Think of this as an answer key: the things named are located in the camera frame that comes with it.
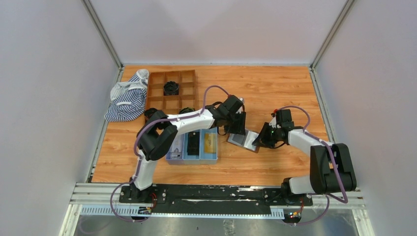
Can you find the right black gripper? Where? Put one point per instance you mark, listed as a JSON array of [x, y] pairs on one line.
[[265, 139]]

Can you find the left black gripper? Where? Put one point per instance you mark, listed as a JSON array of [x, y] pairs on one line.
[[237, 121]]

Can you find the brown leather card holder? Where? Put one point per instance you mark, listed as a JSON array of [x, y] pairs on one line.
[[244, 141]]

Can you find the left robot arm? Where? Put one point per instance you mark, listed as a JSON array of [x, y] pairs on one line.
[[155, 138]]

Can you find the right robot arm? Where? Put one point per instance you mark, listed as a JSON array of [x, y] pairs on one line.
[[331, 170]]

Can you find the gold VIP card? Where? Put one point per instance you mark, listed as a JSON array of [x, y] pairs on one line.
[[210, 143]]

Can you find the black card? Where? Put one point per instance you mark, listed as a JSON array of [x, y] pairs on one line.
[[193, 145]]

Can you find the grey card in box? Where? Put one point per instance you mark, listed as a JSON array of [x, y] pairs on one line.
[[176, 150]]

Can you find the blue three-compartment box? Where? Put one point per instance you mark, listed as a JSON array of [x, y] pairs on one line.
[[202, 158]]

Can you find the dark patterned rolled belt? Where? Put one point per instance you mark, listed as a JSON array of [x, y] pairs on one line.
[[186, 110]]

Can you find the brown wooden grid tray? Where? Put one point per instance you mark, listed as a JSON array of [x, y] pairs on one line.
[[172, 104]]

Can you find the black rolled belt top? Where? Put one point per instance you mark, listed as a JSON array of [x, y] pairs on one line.
[[171, 88]]

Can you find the black rolled belt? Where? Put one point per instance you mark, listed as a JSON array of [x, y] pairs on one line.
[[150, 112], [171, 88]]

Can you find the black rolled belt left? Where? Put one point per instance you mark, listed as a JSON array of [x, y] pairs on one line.
[[150, 112]]

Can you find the striped blue white cloth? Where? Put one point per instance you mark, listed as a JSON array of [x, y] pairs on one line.
[[128, 99]]

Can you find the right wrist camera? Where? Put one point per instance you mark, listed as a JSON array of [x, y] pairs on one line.
[[281, 118]]

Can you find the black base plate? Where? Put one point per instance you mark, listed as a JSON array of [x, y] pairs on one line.
[[215, 199]]

